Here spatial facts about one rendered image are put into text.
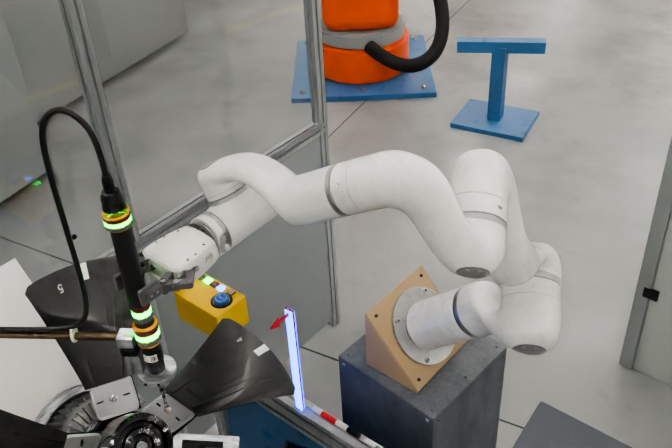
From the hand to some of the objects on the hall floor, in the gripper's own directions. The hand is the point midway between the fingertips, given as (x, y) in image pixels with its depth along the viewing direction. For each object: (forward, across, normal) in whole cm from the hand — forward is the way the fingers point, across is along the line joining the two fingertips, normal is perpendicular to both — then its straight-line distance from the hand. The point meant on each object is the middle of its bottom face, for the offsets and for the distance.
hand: (135, 286), depth 129 cm
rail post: (-37, -33, +150) cm, 158 cm away
